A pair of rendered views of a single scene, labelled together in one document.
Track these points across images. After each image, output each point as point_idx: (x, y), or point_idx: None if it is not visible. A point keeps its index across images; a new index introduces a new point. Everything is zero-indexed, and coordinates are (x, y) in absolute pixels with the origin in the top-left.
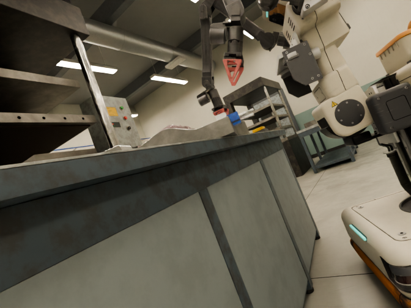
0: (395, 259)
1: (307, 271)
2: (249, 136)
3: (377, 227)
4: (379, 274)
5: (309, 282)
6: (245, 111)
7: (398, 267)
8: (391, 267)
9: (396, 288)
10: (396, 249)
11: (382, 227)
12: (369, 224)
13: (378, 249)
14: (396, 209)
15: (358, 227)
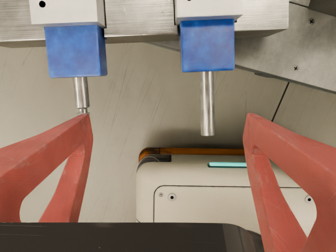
0: (141, 169)
1: (272, 77)
2: (278, 76)
3: (210, 185)
4: (205, 151)
5: (257, 74)
6: (77, 108)
7: (140, 166)
8: (147, 161)
9: (170, 154)
10: (144, 177)
11: (206, 190)
12: (227, 182)
13: (172, 165)
14: (249, 225)
15: (244, 170)
